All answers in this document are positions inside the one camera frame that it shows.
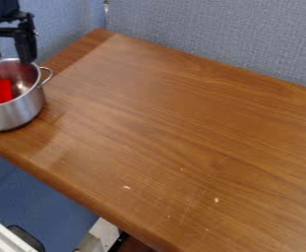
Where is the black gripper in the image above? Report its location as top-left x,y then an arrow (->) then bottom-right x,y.
0,0 -> 37,64

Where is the metal pot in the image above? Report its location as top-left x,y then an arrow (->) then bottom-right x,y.
0,58 -> 53,131

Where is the white appliance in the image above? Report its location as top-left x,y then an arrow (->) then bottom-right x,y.
0,223 -> 37,252

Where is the white table leg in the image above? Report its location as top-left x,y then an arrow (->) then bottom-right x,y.
73,218 -> 119,252

